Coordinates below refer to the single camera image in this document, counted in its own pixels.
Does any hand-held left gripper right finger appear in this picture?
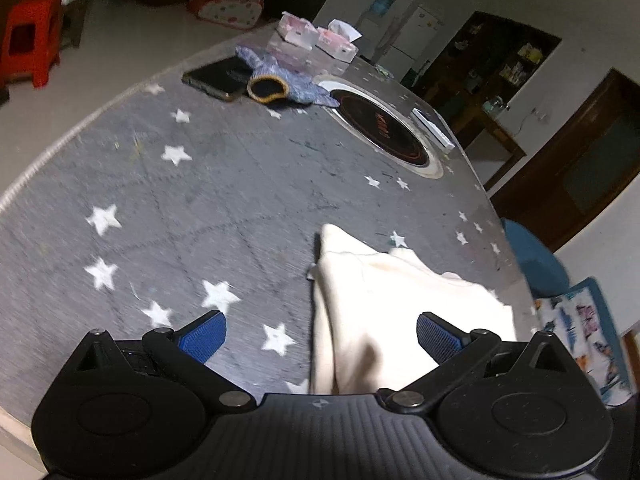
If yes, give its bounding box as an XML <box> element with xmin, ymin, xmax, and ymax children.
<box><xmin>377</xmin><ymin>311</ymin><xmax>576</xmax><ymax>415</ymax></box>

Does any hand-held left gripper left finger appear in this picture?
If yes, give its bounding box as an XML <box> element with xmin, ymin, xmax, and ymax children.
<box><xmin>70</xmin><ymin>310</ymin><xmax>253</xmax><ymax>413</ymax></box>

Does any cream fleece garment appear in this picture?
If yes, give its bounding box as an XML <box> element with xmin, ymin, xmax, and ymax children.
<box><xmin>307</xmin><ymin>223</ymin><xmax>518</xmax><ymax>396</ymax></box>

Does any blue sofa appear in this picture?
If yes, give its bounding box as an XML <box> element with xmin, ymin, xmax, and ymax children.
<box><xmin>502</xmin><ymin>217</ymin><xmax>633</xmax><ymax>401</ymax></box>

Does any feather-print pillow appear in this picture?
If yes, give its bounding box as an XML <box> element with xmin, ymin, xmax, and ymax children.
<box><xmin>534</xmin><ymin>287</ymin><xmax>632</xmax><ymax>406</ymax></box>

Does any grey star-print tablecloth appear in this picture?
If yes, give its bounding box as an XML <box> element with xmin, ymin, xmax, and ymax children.
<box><xmin>0</xmin><ymin>20</ymin><xmax>538</xmax><ymax>456</ymax></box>

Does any white remote control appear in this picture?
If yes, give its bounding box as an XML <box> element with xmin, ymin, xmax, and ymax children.
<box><xmin>411</xmin><ymin>107</ymin><xmax>457</xmax><ymax>152</ymax></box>

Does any wooden side desk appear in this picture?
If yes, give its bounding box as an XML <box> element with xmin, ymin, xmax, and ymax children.
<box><xmin>452</xmin><ymin>105</ymin><xmax>527</xmax><ymax>191</ymax></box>

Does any round black induction cooktop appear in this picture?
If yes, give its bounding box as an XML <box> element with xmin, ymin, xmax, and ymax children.
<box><xmin>315</xmin><ymin>79</ymin><xmax>445</xmax><ymax>180</ymax></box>

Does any brown door with glass pane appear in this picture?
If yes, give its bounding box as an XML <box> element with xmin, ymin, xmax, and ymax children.
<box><xmin>490</xmin><ymin>69</ymin><xmax>640</xmax><ymax>253</ymax></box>

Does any dark smartphone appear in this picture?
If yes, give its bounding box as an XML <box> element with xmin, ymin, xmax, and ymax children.
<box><xmin>181</xmin><ymin>55</ymin><xmax>253</xmax><ymax>102</ymax></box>

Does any blue-grey knitted glove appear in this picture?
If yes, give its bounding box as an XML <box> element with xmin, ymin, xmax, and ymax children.
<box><xmin>235</xmin><ymin>45</ymin><xmax>283</xmax><ymax>75</ymax></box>
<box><xmin>246</xmin><ymin>67</ymin><xmax>341</xmax><ymax>108</ymax></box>

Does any dark wooden shelf cabinet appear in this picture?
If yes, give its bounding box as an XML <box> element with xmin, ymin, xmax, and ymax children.
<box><xmin>412</xmin><ymin>10</ymin><xmax>563</xmax><ymax>126</ymax></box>

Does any white refrigerator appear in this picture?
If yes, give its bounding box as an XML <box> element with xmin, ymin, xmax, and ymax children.
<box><xmin>387</xmin><ymin>2</ymin><xmax>444</xmax><ymax>78</ymax></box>

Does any tissue box with raised tissue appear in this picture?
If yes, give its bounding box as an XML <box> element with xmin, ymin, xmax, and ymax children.
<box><xmin>316</xmin><ymin>19</ymin><xmax>364</xmax><ymax>62</ymax></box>

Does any white and pink tissue box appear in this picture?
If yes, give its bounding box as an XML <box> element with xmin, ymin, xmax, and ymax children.
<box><xmin>277</xmin><ymin>11</ymin><xmax>320</xmax><ymax>51</ymax></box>

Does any white water dispenser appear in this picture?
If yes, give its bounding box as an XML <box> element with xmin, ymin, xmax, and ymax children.
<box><xmin>356</xmin><ymin>10</ymin><xmax>388</xmax><ymax>58</ymax></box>

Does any small wooden stool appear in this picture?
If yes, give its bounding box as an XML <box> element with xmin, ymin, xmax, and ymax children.
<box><xmin>60</xmin><ymin>0</ymin><xmax>90</xmax><ymax>50</ymax></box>

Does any red plastic stool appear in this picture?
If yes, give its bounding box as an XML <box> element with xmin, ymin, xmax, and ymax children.
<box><xmin>0</xmin><ymin>0</ymin><xmax>63</xmax><ymax>90</ymax></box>

